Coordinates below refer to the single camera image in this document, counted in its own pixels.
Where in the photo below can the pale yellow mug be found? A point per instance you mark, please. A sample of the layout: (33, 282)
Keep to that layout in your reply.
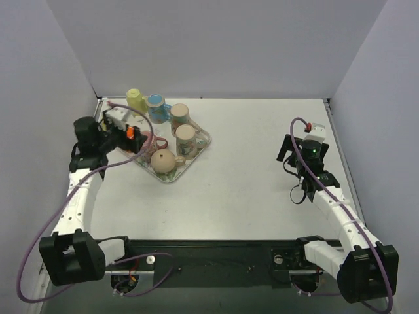
(135, 100)

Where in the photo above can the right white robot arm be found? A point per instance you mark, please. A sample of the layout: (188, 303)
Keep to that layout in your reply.
(365, 269)

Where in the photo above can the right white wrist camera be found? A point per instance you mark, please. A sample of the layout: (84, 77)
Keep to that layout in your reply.
(315, 132)

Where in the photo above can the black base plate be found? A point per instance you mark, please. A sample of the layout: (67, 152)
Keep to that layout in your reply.
(220, 263)

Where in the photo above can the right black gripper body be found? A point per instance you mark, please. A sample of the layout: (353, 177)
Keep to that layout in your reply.
(286, 148)

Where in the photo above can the beige round mug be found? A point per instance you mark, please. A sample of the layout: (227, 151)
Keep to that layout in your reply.
(164, 161)

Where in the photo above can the floral serving tray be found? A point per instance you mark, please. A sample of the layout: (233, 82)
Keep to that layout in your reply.
(171, 146)

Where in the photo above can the blue butterfly mug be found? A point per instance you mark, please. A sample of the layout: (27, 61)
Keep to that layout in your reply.
(158, 109)

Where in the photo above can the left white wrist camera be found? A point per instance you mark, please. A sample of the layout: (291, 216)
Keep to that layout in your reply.
(118, 116)

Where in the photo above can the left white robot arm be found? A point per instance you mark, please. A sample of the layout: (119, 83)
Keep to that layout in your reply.
(71, 255)

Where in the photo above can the cream floral tall mug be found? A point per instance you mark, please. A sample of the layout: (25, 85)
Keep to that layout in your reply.
(188, 142)

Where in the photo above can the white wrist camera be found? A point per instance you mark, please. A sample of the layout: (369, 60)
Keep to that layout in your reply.
(118, 116)
(315, 132)

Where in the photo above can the cream shell pattern mug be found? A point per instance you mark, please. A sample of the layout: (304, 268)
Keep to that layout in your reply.
(179, 115)

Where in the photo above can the pink mug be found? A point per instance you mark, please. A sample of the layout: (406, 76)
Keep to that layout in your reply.
(152, 144)

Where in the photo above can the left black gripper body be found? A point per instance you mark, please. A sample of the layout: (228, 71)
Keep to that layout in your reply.
(124, 139)

